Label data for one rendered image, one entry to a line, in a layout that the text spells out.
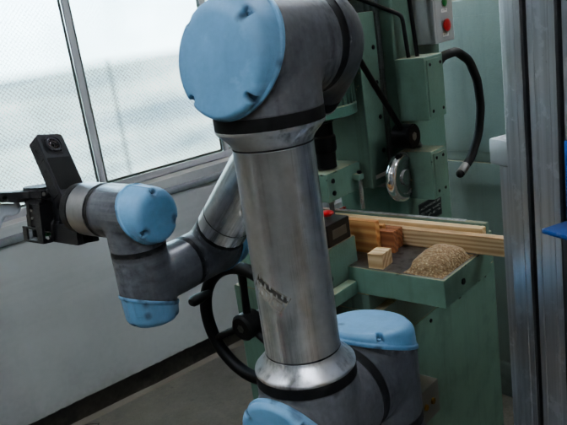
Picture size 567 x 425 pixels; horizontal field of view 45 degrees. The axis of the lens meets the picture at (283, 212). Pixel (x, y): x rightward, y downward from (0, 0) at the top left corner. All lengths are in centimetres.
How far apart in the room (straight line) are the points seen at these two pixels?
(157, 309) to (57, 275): 184
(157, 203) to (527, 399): 52
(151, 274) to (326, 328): 27
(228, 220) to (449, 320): 97
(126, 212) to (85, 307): 197
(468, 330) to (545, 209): 115
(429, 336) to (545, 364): 87
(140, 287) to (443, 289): 68
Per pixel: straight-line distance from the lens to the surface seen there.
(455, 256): 145
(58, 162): 105
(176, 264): 95
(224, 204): 93
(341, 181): 166
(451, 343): 183
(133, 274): 92
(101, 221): 92
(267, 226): 70
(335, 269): 147
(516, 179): 81
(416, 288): 143
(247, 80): 64
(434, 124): 188
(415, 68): 169
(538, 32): 75
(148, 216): 88
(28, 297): 274
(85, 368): 291
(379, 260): 146
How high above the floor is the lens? 143
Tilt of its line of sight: 16 degrees down
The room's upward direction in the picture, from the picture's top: 8 degrees counter-clockwise
